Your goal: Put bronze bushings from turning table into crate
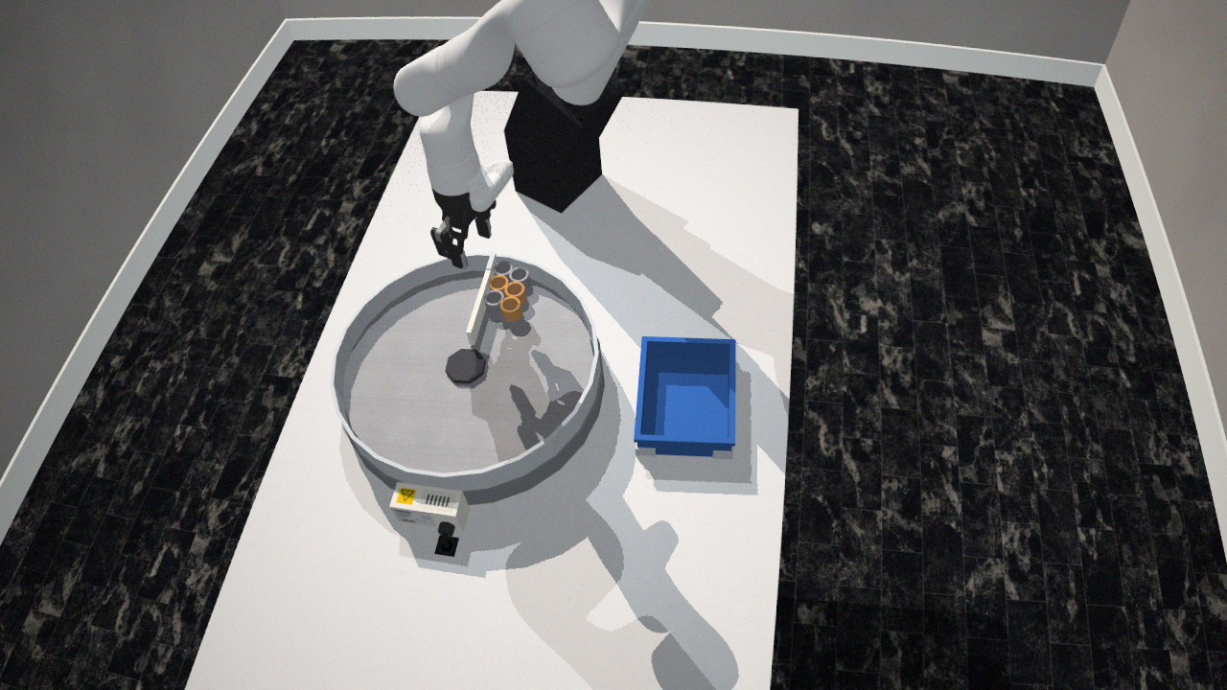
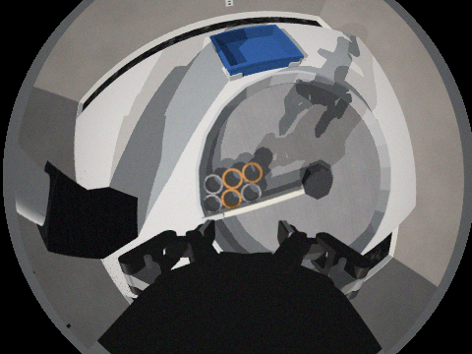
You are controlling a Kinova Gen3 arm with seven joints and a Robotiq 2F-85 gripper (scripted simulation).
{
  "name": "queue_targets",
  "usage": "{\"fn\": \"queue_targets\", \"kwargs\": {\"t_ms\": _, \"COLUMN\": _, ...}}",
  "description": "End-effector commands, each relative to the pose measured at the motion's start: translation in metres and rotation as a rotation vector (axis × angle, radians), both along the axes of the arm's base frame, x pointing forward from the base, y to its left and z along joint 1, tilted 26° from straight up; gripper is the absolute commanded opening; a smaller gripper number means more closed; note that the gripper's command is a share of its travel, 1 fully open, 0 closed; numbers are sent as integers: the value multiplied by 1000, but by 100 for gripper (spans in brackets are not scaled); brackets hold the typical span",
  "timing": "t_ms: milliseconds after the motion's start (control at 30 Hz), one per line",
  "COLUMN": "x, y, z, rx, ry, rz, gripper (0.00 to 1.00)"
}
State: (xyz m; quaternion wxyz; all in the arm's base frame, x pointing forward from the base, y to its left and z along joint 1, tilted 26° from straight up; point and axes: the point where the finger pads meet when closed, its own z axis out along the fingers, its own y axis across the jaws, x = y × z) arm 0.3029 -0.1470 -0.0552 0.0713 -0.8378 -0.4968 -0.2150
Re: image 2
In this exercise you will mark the grey metal bushing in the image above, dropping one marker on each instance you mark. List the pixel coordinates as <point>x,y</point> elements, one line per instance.
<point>207,187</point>
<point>210,209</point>
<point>256,198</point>

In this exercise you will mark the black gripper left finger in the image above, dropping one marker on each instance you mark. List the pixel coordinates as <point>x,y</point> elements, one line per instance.
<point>143,264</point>

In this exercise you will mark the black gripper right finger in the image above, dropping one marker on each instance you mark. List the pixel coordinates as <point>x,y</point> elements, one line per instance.
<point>346,267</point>

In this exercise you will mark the blue open-top crate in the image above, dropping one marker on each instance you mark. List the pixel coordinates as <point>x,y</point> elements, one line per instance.
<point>244,46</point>

